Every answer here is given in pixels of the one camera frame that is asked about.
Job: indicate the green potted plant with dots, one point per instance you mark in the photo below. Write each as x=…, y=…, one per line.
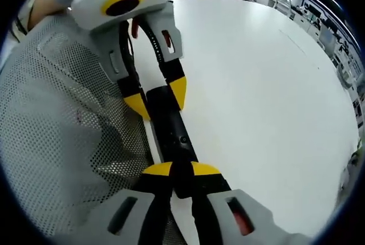
x=356, y=154

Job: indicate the black remote control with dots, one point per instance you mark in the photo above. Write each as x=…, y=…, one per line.
x=174, y=131

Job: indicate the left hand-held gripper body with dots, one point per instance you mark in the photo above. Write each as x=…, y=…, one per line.
x=94, y=0

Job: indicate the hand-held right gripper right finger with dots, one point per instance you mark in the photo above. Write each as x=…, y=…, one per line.
x=212, y=183

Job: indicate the white display shelving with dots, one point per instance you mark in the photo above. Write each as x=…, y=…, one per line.
x=336, y=42

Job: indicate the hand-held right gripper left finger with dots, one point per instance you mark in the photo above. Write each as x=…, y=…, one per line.
x=155, y=183

